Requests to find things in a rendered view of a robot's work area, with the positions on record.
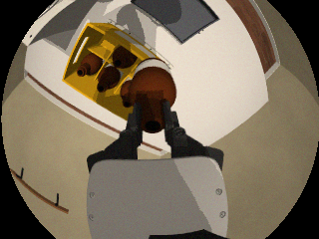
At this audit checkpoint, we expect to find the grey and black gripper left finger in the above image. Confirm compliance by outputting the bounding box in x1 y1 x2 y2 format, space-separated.
87 103 143 173

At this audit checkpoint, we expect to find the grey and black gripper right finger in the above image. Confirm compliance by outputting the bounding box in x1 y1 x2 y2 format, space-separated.
163 101 224 171

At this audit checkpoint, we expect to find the yellow crate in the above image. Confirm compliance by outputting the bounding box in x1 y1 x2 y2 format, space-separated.
62 23 159 120

